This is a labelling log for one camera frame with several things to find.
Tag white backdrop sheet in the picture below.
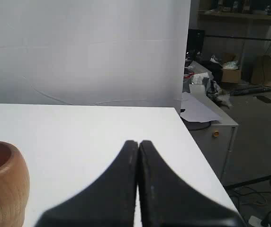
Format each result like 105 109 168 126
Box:
0 0 190 110

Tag brown cardboard box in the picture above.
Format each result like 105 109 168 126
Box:
251 55 271 87

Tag black floor cables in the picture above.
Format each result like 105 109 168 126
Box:
227 184 271 227

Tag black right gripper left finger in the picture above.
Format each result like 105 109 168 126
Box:
36 140 138 227

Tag white cabinet with yellow knob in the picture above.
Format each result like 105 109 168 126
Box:
182 100 238 184

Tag black computer tower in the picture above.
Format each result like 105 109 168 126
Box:
187 29 205 52

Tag open cardboard box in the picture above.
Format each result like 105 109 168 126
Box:
221 52 242 84

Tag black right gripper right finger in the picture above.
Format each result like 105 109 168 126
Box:
138 140 245 227

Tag brown wooden mortar cup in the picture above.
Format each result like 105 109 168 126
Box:
0 141 30 227

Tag white paper sheets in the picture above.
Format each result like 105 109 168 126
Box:
180 84 222 123

